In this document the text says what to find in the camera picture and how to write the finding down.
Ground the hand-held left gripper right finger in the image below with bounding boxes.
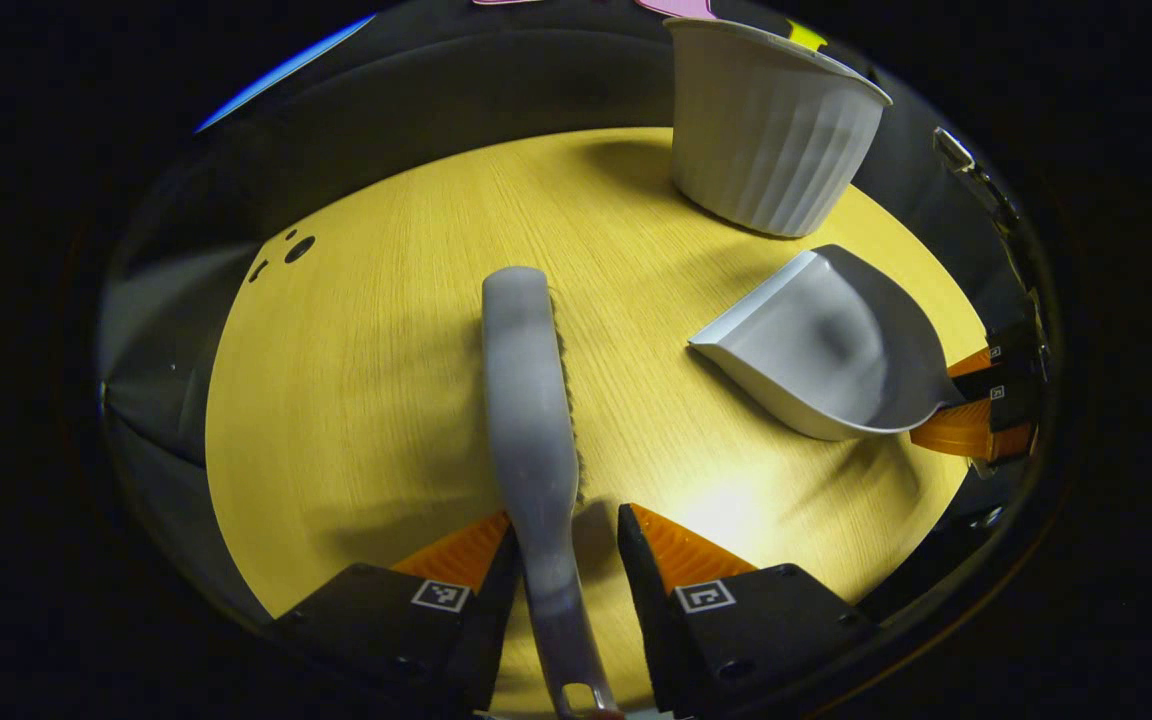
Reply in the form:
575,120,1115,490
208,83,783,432
617,503,877,716

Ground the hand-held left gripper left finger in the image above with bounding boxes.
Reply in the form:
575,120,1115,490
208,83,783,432
271,512,522,716

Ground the grey plastic dustpan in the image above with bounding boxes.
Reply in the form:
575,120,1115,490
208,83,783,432
688,244,965,442

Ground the small grey broom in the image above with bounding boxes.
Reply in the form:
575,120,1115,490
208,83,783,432
481,266,622,719

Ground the white ribbed garbage bin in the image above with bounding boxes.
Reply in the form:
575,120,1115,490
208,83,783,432
664,17,893,239

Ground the wooden desktop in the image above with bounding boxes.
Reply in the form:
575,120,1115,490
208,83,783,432
206,127,987,716

